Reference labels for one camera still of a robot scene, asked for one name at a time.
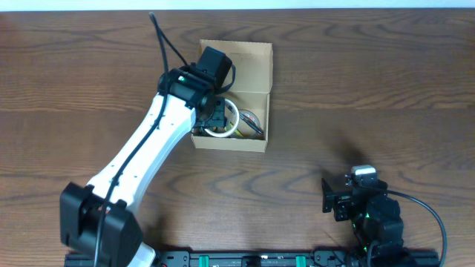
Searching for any black ballpoint pen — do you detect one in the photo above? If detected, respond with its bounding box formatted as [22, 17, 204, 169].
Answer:
[231, 110, 264, 139]

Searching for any white tape roll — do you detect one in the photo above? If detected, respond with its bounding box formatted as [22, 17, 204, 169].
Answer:
[204, 99, 240, 138]

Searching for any clear tape roll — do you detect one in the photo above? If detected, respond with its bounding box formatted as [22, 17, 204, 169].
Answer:
[238, 110, 262, 139]

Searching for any yellow black correction tape dispenser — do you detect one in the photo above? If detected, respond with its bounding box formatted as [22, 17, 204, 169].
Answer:
[191, 128, 207, 136]

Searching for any yellow highlighter pen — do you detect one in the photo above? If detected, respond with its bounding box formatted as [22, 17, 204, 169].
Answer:
[230, 123, 244, 137]

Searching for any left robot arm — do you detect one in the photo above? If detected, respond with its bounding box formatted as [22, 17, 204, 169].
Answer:
[59, 63, 235, 266]

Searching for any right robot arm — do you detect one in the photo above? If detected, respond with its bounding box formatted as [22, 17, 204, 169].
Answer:
[321, 168, 404, 264]

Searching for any open cardboard box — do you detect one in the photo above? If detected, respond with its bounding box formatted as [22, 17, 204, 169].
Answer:
[191, 39, 273, 152]

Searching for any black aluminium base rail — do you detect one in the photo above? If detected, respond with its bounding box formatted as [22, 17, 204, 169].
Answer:
[152, 250, 440, 267]

